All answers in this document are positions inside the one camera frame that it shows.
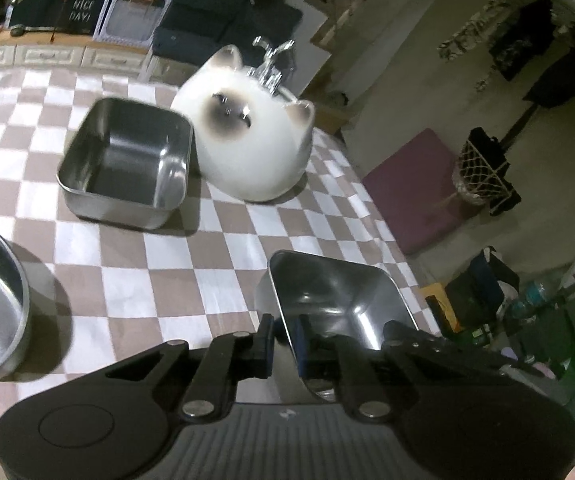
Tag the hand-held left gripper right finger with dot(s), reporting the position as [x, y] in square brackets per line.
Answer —
[302, 355]

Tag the woven net basket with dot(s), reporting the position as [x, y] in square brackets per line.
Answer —
[477, 175]

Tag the square steel container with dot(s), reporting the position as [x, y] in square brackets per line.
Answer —
[127, 160]
[337, 290]

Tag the framed poster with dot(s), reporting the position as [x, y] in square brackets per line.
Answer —
[132, 15]

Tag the purple floor mat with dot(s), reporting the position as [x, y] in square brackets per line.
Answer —
[417, 185]

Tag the checkered tablecloth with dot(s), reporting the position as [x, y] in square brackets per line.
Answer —
[142, 270]

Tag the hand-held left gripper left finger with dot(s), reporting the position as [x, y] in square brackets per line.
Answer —
[266, 347]

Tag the wooden ledge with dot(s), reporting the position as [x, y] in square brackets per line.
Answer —
[57, 55]

